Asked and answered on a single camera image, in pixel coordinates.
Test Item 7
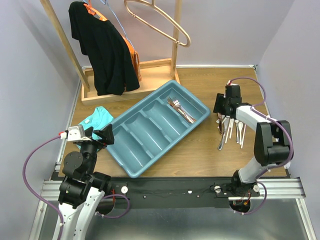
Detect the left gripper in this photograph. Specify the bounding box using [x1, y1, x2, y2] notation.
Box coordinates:
[80, 122, 115, 177]

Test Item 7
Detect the copper knife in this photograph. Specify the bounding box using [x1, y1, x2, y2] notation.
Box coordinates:
[217, 113, 223, 135]

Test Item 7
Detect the silver fork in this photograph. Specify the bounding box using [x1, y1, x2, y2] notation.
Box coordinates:
[173, 99, 196, 124]

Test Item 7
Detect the dark copper fork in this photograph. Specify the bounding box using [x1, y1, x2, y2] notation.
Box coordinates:
[167, 99, 195, 124]

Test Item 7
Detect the silver knife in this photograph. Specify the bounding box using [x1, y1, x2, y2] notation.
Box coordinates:
[223, 117, 234, 144]

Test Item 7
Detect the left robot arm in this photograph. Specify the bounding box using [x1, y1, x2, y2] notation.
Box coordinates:
[53, 124, 115, 240]

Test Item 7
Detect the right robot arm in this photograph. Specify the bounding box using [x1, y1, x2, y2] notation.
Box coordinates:
[213, 83, 294, 196]

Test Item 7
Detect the teal folded t-shirt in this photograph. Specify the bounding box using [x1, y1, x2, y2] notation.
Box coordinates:
[73, 106, 114, 154]

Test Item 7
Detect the white chopstick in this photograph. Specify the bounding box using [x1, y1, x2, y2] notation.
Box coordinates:
[240, 124, 247, 149]
[234, 119, 240, 144]

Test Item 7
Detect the small white spoon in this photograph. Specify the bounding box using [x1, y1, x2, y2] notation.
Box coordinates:
[238, 121, 243, 144]

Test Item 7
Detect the blue-grey plastic cutlery tray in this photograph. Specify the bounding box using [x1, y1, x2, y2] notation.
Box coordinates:
[106, 80, 211, 178]

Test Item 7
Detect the black t-shirt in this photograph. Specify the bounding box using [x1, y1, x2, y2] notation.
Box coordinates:
[68, 1, 140, 96]

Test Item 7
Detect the wooden clothes rack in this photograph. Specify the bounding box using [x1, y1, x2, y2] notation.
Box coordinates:
[41, 0, 180, 106]

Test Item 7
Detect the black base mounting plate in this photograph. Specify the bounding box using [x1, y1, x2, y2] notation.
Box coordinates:
[96, 176, 242, 210]

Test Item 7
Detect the orange garment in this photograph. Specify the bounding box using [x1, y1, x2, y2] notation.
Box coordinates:
[122, 35, 142, 82]

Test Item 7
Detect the orange plastic hanger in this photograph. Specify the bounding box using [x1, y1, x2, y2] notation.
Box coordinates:
[83, 0, 108, 22]

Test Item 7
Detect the copper metal hanger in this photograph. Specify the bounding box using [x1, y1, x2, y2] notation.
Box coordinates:
[124, 0, 191, 48]

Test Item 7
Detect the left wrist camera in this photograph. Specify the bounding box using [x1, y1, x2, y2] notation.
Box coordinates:
[59, 125, 92, 143]

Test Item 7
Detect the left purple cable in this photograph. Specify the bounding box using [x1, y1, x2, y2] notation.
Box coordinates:
[22, 133, 66, 240]

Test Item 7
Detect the aluminium frame rail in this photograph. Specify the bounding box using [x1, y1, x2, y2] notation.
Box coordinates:
[30, 177, 317, 240]

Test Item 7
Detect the blue wire hanger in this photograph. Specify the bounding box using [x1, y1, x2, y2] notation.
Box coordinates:
[100, 0, 135, 50]

